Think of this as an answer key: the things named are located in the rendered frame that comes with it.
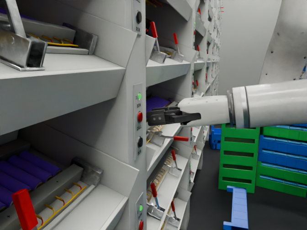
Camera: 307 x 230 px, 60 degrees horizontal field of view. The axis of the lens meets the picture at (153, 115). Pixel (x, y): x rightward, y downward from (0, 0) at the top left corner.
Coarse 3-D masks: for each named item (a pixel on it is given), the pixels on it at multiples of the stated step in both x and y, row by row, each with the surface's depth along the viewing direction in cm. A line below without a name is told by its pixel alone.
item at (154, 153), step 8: (152, 88) 109; (160, 88) 108; (152, 96) 110; (160, 96) 109; (168, 96) 108; (176, 96) 107; (168, 128) 79; (176, 128) 82; (152, 144) 64; (168, 144) 71; (152, 152) 49; (160, 152) 61; (152, 160) 56; (152, 168) 58
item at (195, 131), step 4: (192, 128) 155; (196, 128) 159; (200, 128) 161; (192, 132) 148; (196, 132) 151; (192, 136) 134; (196, 136) 144; (192, 140) 135; (192, 144) 120; (192, 148) 120
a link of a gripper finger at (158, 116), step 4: (148, 112) 57; (152, 112) 57; (156, 112) 56; (160, 112) 56; (148, 116) 57; (152, 116) 56; (156, 116) 56; (160, 116) 56; (164, 116) 55; (168, 116) 54; (148, 120) 57; (152, 120) 56; (156, 120) 56; (160, 120) 56; (164, 120) 56; (168, 120) 54; (148, 124) 57; (152, 124) 57; (156, 124) 57; (160, 124) 57; (164, 124) 56
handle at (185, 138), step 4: (160, 132) 65; (164, 136) 64; (168, 136) 64; (172, 136) 65; (176, 136) 64; (180, 136) 64; (184, 136) 64; (176, 140) 64; (180, 140) 63; (184, 140) 63; (188, 140) 63
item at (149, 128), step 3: (174, 102) 104; (171, 105) 97; (174, 105) 99; (147, 123) 69; (147, 126) 67; (150, 126) 68; (153, 126) 72; (159, 126) 74; (162, 126) 76; (147, 129) 65; (150, 129) 69; (153, 129) 71; (159, 129) 73; (147, 141) 62
